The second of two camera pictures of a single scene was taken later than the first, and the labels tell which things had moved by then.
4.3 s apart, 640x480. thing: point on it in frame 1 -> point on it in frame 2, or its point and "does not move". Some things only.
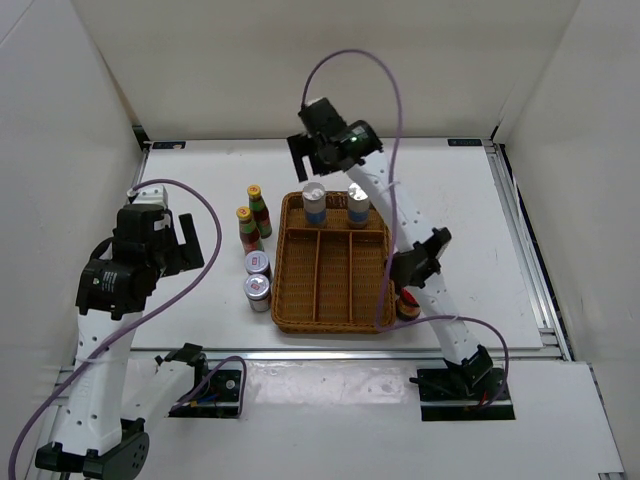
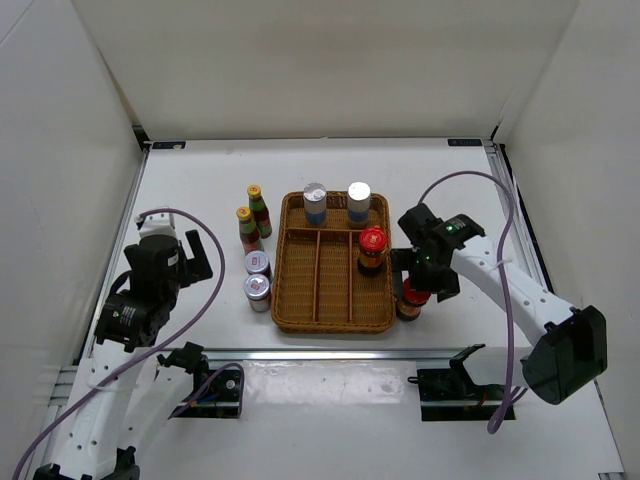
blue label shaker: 314,198 does not move
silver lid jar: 256,262 does not move
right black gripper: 302,146 -> 445,286
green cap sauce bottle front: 250,236 does not move
